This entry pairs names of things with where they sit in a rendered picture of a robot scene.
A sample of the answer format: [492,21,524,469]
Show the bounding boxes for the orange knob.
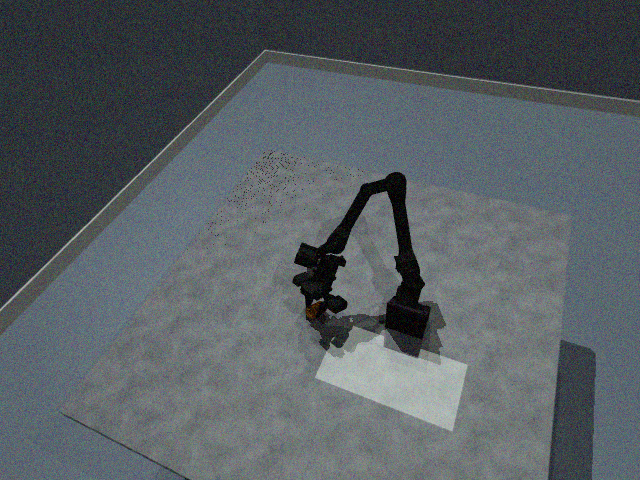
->
[305,301,323,319]

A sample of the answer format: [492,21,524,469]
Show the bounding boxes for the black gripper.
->
[292,271,348,318]

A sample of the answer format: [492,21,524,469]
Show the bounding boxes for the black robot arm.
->
[294,172,425,309]

